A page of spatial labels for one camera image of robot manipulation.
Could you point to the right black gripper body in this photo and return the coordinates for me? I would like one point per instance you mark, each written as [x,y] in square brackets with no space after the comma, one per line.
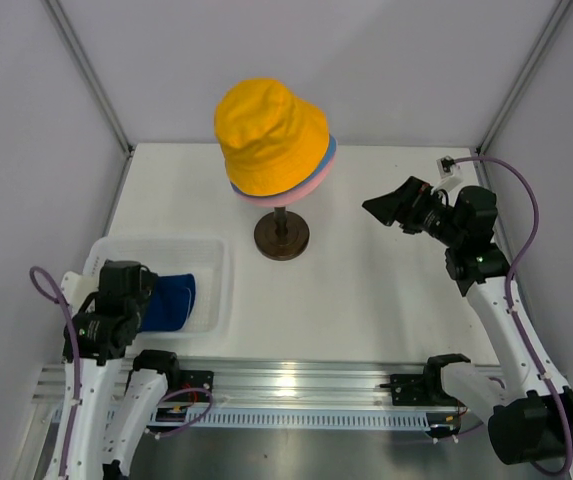
[427,214]

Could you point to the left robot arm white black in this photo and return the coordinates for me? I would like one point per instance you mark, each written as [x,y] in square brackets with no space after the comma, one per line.
[91,442]

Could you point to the aluminium front rail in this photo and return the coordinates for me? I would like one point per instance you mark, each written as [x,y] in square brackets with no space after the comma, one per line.
[299,385]

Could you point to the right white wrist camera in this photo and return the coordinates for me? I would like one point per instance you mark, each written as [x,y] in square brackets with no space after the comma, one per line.
[450,174]

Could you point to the right side aluminium rail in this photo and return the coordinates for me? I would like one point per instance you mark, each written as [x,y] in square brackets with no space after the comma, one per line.
[518,257]

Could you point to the clear plastic bin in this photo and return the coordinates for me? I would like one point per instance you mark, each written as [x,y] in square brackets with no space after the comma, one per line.
[206,257]

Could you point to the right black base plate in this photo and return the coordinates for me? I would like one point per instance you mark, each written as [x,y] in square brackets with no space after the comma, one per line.
[416,390]

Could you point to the aluminium frame post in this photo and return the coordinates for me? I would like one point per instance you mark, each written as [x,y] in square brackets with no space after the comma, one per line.
[73,45]
[535,57]

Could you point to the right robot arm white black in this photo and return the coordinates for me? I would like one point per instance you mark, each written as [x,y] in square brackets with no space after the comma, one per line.
[529,415]

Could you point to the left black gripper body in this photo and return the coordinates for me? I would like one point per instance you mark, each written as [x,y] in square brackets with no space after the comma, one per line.
[146,279]

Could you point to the yellow hat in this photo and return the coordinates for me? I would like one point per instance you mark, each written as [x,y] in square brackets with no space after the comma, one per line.
[270,138]

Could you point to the pink bucket hat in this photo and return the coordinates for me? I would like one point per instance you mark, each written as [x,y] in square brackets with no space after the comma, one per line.
[295,194]

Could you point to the left aluminium frame post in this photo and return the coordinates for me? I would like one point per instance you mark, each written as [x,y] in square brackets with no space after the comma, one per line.
[73,45]

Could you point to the light blue bucket hat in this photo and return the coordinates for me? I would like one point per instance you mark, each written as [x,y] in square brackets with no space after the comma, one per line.
[333,150]

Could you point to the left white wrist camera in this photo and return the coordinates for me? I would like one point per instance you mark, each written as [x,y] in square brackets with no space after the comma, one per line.
[76,288]

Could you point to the white slotted cable duct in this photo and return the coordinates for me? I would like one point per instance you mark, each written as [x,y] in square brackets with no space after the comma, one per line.
[314,419]

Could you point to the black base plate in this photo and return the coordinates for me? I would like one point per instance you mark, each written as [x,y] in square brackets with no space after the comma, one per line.
[185,383]
[416,390]

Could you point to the right aluminium frame post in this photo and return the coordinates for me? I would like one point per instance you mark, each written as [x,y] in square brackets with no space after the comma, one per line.
[535,57]

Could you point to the aluminium rail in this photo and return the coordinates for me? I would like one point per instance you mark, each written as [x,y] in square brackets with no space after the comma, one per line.
[518,257]
[299,385]

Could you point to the dark blue hat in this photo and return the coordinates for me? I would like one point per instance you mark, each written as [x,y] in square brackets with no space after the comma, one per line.
[171,304]

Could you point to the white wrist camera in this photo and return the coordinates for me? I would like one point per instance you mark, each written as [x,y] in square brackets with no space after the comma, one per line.
[450,174]
[76,288]

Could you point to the brown round wooden stand base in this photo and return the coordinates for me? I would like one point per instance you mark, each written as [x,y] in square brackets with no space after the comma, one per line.
[281,245]

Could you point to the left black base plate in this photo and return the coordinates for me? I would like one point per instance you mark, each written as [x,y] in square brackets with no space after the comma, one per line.
[185,383]

